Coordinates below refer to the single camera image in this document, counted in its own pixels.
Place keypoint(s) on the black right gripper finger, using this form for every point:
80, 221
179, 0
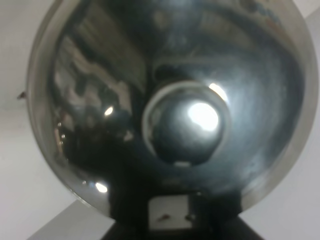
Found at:
189, 217

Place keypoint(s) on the stainless steel teapot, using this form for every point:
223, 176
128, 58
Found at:
130, 100

